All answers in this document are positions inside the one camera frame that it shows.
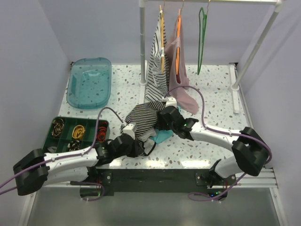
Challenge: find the green hanger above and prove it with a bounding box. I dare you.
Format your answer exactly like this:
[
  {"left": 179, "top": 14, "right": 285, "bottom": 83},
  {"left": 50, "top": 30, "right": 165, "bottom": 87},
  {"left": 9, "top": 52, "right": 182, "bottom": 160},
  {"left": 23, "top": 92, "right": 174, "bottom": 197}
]
[{"left": 197, "top": 0, "right": 211, "bottom": 75}]

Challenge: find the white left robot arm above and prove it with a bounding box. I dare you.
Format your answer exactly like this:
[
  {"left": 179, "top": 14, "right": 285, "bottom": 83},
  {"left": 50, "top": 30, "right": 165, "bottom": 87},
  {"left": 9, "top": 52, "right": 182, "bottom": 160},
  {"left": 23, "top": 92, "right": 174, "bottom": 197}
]
[{"left": 13, "top": 134, "right": 144, "bottom": 196}]

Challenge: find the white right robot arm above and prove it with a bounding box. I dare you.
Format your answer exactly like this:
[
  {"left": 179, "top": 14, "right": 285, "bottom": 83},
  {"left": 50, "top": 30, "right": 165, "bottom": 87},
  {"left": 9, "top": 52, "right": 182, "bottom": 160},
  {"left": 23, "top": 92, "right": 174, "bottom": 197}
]
[{"left": 157, "top": 106, "right": 271, "bottom": 185}]

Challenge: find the teal tank top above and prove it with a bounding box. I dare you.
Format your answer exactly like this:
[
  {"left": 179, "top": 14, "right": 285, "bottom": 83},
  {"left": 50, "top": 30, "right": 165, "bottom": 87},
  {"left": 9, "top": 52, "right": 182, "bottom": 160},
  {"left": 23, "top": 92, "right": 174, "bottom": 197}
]
[{"left": 149, "top": 107, "right": 174, "bottom": 144}]

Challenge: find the pink tank top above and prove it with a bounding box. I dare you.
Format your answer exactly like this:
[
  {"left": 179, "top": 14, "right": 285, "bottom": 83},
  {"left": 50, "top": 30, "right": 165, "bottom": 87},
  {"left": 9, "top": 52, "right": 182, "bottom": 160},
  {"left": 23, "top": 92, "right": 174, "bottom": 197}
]
[{"left": 165, "top": 22, "right": 199, "bottom": 114}]

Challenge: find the orange hanger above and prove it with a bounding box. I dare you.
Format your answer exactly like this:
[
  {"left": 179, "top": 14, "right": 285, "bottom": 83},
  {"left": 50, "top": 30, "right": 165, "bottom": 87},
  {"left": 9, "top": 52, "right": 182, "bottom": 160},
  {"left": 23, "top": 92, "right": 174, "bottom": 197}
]
[{"left": 175, "top": 0, "right": 184, "bottom": 75}]

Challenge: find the yellow hanger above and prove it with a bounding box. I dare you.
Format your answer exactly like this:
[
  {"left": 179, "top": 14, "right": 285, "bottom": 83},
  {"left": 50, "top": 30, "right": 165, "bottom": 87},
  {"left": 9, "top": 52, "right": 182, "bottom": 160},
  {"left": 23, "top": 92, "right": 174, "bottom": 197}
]
[{"left": 159, "top": 3, "right": 165, "bottom": 73}]

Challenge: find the dark green organizer tray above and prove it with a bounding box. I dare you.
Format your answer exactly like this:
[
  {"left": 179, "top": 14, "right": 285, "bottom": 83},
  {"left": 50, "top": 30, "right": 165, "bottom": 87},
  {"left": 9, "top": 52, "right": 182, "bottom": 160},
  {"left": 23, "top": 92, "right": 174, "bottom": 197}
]
[{"left": 42, "top": 117, "right": 110, "bottom": 153}]

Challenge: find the teal transparent plastic bin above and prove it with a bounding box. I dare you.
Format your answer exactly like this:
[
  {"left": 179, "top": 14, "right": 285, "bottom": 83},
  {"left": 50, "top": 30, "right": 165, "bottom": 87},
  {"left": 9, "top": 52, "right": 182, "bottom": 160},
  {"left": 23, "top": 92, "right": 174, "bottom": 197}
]
[{"left": 66, "top": 57, "right": 112, "bottom": 110}]

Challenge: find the white clothes rack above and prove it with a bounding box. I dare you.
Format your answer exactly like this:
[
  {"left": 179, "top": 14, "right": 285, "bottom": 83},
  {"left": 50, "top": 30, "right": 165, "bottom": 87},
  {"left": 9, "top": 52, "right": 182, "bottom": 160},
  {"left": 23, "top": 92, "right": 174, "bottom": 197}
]
[{"left": 138, "top": 0, "right": 285, "bottom": 114}]

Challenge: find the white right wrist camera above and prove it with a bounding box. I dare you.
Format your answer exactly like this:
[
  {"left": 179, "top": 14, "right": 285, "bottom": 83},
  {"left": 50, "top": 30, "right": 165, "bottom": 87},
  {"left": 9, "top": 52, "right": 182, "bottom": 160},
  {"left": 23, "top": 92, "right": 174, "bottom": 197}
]
[{"left": 162, "top": 97, "right": 177, "bottom": 108}]

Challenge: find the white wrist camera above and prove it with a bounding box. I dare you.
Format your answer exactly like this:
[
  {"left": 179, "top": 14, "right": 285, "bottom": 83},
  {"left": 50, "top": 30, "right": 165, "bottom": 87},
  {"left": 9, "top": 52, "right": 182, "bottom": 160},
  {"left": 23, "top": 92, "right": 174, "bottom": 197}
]
[
  {"left": 121, "top": 122, "right": 137, "bottom": 139},
  {"left": 162, "top": 97, "right": 177, "bottom": 108}
]

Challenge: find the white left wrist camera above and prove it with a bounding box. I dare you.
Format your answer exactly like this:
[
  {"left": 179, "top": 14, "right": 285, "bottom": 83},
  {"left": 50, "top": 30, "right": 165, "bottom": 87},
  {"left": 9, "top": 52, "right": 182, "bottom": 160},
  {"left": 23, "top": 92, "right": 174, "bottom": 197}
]
[{"left": 121, "top": 122, "right": 137, "bottom": 139}]

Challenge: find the red black hair tie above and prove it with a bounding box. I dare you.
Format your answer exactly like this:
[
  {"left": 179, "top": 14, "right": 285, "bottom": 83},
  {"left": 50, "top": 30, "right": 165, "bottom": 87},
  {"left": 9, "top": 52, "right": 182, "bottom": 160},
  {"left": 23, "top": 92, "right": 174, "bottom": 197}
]
[{"left": 96, "top": 126, "right": 108, "bottom": 142}]

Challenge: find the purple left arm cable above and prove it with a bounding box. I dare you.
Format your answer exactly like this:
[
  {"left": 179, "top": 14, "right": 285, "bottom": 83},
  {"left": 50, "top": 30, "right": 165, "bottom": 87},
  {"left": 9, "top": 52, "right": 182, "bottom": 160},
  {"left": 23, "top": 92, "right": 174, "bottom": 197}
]
[{"left": 0, "top": 106, "right": 125, "bottom": 203}]

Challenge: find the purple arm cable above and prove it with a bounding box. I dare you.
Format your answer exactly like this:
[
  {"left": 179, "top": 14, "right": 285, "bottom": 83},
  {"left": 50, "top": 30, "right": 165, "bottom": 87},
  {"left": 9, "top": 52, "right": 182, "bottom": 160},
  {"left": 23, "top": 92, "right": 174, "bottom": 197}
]
[
  {"left": 163, "top": 85, "right": 273, "bottom": 203},
  {"left": 0, "top": 106, "right": 125, "bottom": 203}
]

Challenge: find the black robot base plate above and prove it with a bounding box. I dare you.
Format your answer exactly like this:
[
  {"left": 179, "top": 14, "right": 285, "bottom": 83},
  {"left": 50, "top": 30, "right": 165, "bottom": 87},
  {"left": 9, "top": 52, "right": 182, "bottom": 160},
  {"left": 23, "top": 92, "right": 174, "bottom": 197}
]
[{"left": 80, "top": 169, "right": 236, "bottom": 197}]

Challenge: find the yellow hair tie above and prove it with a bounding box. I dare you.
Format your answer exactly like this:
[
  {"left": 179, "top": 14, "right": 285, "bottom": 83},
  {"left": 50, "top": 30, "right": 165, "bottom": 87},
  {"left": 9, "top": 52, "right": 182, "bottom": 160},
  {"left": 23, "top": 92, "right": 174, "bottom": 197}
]
[{"left": 72, "top": 125, "right": 86, "bottom": 139}]

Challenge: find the black white hair tie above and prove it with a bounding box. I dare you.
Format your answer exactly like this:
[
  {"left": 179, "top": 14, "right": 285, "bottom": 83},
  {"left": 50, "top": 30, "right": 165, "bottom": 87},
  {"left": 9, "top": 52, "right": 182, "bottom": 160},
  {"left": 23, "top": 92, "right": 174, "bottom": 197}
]
[{"left": 66, "top": 140, "right": 82, "bottom": 152}]

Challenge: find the leopard print hair tie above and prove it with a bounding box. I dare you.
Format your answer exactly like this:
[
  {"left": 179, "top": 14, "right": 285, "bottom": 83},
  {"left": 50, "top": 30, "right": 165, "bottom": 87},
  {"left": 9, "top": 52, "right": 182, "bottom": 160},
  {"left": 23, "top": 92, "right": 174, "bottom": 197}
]
[{"left": 51, "top": 118, "right": 65, "bottom": 138}]

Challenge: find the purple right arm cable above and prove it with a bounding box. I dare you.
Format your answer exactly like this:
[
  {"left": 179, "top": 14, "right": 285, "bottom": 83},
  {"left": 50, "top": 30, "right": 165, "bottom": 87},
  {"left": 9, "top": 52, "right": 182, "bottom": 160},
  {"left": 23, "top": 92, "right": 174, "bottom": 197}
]
[{"left": 163, "top": 85, "right": 273, "bottom": 203}]

